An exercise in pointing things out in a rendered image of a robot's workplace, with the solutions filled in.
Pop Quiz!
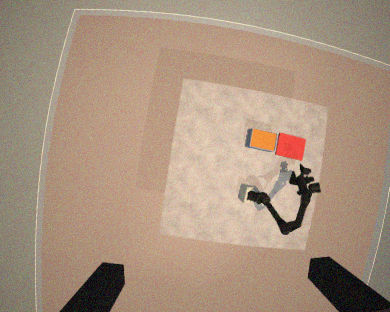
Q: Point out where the red panel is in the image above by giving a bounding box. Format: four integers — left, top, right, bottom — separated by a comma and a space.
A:
275, 133, 306, 161

